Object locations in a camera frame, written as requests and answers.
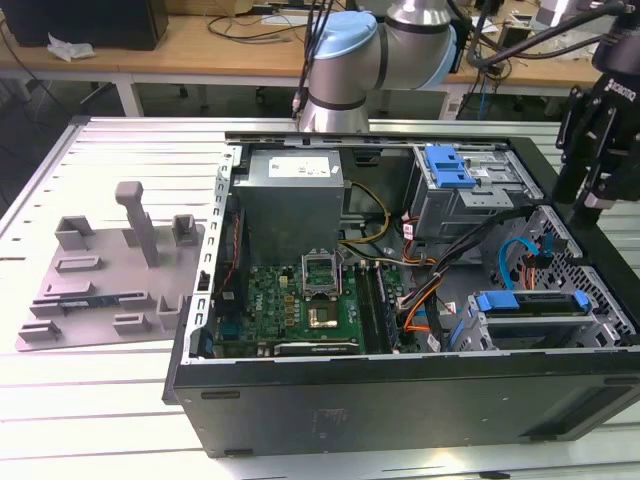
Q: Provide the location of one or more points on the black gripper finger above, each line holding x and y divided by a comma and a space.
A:
612, 160
572, 130

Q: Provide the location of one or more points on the hard disk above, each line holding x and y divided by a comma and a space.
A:
495, 302

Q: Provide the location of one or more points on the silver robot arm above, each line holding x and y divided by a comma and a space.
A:
350, 75

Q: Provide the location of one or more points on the silver disk bay cage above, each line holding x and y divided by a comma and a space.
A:
540, 335

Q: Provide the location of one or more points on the small black box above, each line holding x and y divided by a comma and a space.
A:
511, 34

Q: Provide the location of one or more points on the blue drive latch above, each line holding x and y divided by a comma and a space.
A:
447, 167

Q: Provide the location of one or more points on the silver optical drive cage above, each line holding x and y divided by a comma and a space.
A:
450, 210

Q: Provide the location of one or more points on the black RAM slot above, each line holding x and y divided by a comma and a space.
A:
391, 310
383, 310
374, 310
366, 310

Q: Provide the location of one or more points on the grey power supply unit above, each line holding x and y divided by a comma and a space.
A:
285, 210

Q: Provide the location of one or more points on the CPU socket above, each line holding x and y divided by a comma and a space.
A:
320, 316

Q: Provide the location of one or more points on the black graphics card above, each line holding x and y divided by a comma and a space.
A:
315, 348

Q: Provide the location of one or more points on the green motherboard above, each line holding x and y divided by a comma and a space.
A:
270, 305

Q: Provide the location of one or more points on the black PC case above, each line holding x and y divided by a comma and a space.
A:
350, 400

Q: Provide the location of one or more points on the wooden desk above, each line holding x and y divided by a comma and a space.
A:
175, 55

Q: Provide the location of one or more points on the grey parts rack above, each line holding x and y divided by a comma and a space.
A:
105, 280

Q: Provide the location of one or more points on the large black box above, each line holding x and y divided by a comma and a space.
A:
85, 22

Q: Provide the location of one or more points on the white crumpled paper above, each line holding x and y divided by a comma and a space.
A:
70, 49

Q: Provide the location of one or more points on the RAM stick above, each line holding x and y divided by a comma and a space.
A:
90, 301

